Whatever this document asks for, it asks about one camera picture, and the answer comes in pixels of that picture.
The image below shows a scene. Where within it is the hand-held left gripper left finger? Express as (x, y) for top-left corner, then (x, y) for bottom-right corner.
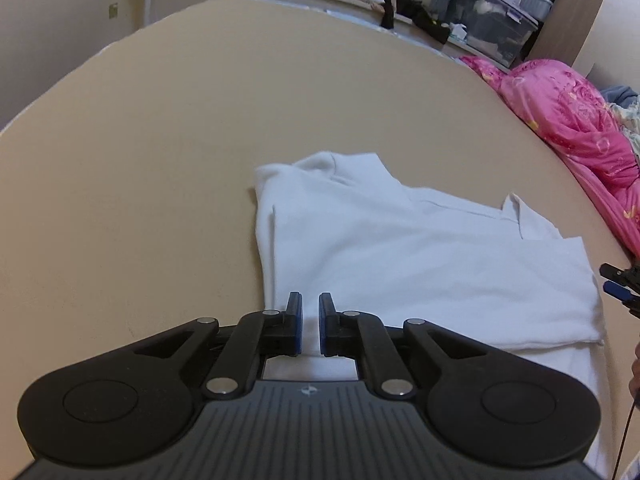
(132, 291), (304, 398)

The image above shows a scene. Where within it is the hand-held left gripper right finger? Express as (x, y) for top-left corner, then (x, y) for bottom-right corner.
(318, 291), (493, 398)

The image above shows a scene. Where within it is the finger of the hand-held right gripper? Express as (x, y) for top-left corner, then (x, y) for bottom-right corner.
(603, 281), (640, 319)
(600, 262), (640, 286)

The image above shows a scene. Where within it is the white long-sleeved garment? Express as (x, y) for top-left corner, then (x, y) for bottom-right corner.
(249, 150), (620, 480)

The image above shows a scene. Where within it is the white floral quilt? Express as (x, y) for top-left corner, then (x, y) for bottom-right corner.
(607, 95), (640, 166)

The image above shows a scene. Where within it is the pink floral quilt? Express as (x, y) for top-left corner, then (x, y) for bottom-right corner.
(459, 58), (640, 263)

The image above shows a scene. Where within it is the blue pillow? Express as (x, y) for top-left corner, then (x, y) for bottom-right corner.
(599, 85), (640, 107)

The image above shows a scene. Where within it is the wooden shelf unit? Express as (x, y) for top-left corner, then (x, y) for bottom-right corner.
(525, 0), (615, 70)

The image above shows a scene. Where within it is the clear plastic storage box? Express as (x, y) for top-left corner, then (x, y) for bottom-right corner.
(444, 0), (539, 69)

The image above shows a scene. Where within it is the white plastic basket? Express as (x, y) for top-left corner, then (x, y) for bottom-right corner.
(520, 0), (554, 22)

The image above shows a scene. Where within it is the black cable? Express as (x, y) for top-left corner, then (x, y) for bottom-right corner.
(612, 394), (640, 480)

